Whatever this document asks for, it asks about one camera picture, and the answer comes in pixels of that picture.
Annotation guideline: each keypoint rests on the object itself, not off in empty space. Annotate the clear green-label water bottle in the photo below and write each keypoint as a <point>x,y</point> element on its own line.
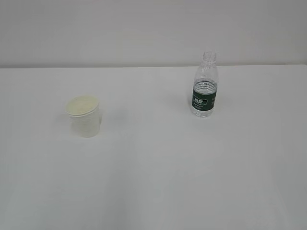
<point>205,86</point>

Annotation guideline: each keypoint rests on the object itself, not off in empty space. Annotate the white paper cup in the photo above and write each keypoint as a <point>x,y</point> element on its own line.
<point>83,112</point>

